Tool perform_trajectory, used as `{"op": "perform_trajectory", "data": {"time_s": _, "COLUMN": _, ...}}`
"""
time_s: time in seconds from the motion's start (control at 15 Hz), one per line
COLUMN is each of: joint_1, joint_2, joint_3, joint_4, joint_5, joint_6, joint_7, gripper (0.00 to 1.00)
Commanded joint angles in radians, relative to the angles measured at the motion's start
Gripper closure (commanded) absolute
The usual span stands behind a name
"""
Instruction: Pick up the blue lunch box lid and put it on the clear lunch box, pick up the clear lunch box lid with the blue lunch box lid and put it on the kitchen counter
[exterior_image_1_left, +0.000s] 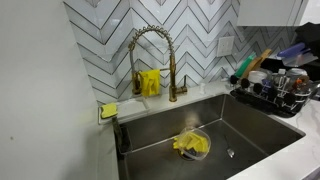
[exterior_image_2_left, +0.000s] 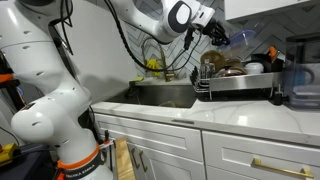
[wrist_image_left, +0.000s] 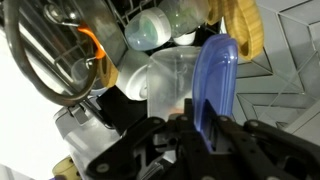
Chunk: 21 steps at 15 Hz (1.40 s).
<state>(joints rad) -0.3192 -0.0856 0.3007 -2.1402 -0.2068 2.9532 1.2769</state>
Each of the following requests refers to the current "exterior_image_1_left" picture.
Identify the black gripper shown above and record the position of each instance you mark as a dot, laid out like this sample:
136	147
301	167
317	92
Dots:
311	35

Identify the blue lunch box lid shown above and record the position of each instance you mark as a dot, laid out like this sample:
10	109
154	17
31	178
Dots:
290	50

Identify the gold spring kitchen faucet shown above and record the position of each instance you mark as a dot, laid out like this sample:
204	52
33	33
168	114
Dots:
172	66

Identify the white round container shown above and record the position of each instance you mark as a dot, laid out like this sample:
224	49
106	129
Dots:
297	71

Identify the clear bottle white cap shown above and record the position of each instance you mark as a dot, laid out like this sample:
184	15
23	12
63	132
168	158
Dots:
282	76

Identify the clear jar orange cap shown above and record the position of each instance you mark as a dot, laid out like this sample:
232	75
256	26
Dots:
301	85

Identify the wooden cutting board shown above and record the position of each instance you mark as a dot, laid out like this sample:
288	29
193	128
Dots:
256	63

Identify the white bowl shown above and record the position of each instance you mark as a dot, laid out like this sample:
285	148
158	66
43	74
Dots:
257	76

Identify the green cutting board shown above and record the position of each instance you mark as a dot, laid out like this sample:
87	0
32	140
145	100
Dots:
245	66

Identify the black dish rack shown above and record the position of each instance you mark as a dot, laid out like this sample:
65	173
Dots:
260	102

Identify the stainless steel sink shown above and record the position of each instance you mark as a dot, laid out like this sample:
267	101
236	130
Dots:
253	123

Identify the metal spoon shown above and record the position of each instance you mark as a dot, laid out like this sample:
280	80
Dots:
230	152

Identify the clear glass bowl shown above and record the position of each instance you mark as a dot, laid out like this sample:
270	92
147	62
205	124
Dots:
205	153

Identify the crumpled yellow rubber glove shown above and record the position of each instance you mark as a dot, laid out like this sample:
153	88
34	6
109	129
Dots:
191	141

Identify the yellow cloth on faucet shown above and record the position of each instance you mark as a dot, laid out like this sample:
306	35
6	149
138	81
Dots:
149	82

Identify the clear sponge tray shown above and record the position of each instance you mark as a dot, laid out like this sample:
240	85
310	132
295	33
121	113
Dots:
133	106

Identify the yellow sponge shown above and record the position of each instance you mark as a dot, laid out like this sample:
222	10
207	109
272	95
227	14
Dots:
109	110

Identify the dish brush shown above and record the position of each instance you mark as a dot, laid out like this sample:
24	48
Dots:
117	130

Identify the white wall cabinet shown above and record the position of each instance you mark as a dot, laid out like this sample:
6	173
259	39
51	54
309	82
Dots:
266	12

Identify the white wall outlet plate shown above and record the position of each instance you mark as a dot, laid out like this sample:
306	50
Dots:
225	46

